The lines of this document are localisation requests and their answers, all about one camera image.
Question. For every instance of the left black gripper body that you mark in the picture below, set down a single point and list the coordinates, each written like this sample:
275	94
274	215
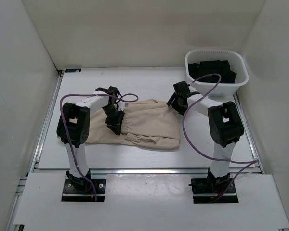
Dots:
114	116

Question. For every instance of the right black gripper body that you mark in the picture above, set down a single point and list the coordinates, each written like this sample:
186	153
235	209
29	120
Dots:
175	104

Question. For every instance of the beige trousers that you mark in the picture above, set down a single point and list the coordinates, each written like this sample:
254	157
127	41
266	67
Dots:
149	124

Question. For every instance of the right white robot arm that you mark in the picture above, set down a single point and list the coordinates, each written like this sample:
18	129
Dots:
225	127

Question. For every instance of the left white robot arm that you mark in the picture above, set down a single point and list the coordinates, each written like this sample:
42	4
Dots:
74	126

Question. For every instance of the black clothes in basket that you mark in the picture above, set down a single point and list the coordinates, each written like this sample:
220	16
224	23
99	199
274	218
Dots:
210	69

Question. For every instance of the white plastic basket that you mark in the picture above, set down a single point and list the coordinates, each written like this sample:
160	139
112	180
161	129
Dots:
222	90

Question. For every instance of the aluminium left rail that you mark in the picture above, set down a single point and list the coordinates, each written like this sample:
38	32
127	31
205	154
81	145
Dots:
45	125

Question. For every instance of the aluminium rail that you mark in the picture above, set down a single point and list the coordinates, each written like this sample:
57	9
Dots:
248	133
45	125
103	171

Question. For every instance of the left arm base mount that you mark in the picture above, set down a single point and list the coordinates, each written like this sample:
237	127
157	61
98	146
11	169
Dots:
76	193

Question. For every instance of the aluminium front rail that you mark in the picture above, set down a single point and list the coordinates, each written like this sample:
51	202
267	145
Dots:
103	171

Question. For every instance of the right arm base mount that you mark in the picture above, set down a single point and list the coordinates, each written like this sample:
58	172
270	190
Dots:
203	193

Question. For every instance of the aluminium right rail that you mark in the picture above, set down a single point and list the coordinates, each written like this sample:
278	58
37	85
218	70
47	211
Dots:
248	133

